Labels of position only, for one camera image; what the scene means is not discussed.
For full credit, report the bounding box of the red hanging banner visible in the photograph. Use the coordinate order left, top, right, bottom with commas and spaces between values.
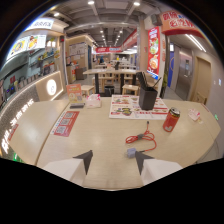
95, 46, 123, 54

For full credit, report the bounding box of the black utensil holder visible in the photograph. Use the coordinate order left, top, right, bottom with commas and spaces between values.
135, 71, 163, 111

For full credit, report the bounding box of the black trash bin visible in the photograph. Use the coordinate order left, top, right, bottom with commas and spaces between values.
104, 85, 116, 97

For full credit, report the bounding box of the orange standing menu card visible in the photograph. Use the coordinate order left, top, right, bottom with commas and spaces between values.
65, 83, 84, 104

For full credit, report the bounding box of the overhead food menu board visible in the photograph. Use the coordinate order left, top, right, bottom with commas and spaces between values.
5, 34, 48, 62

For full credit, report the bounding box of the orange overhead sign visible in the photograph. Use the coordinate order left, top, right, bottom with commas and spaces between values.
159, 10, 205, 39

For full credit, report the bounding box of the red charging cable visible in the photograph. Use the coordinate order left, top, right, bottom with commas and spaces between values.
125, 120, 158, 154

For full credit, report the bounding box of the red vertical food poster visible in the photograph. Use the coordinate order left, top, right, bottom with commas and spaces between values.
146, 26, 161, 81

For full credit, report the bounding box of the printed menu placemat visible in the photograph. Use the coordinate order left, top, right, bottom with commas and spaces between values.
108, 94, 170, 121

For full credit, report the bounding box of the red drink can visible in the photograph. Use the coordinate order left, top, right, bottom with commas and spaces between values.
162, 106, 181, 133

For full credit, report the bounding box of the grey charger plug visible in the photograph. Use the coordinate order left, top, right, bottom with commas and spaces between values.
126, 147, 137, 159

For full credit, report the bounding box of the wooden dining table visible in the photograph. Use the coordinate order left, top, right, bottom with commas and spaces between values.
82, 68, 138, 95

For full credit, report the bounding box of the black card stand base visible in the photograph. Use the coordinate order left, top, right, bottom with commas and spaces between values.
69, 102, 86, 110

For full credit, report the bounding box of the wooden stool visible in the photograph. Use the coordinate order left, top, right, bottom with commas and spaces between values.
121, 83, 140, 97
80, 84, 96, 98

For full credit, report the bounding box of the red QR code sticker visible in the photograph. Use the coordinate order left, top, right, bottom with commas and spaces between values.
50, 110, 81, 138

